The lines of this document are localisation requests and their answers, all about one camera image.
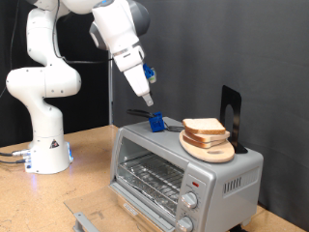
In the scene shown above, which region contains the wooden box under oven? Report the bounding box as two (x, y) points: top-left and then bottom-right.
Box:
(117, 194), (165, 232)

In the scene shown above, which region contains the wrist camera on blue mount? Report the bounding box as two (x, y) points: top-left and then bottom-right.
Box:
(142, 63), (157, 84)

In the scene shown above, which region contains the black curtain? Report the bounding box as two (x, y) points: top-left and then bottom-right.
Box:
(0, 0), (110, 149)

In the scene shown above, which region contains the wooden cutting board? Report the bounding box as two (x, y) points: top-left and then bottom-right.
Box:
(179, 129), (236, 164)

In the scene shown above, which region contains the black metal bookend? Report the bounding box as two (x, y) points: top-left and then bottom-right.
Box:
(219, 84), (249, 155)

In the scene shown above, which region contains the silver toaster oven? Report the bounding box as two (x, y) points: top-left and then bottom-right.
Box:
(109, 116), (265, 232)

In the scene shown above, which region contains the silver oven knob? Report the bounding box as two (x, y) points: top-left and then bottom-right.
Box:
(175, 216), (194, 232)
(181, 191), (199, 210)

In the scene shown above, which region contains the grey backdrop cloth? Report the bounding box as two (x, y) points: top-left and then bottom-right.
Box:
(112, 0), (309, 231)

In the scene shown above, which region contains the vertical metal pole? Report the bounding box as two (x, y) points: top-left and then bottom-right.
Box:
(107, 47), (115, 126)

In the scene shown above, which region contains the black base cable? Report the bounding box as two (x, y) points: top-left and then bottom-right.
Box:
(0, 159), (27, 165)

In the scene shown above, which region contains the cable with silver connector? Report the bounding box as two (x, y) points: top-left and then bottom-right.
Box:
(0, 148), (32, 159)

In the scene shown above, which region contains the aluminium foil sheet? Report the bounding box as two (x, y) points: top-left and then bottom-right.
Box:
(117, 165), (177, 216)

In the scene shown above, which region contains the wire oven rack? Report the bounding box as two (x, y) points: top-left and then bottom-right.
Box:
(118, 153), (185, 207)

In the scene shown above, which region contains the metal spatula with blue block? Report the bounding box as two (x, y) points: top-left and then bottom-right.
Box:
(126, 108), (185, 133)

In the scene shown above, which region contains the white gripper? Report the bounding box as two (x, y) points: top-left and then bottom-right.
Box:
(123, 62), (155, 107)

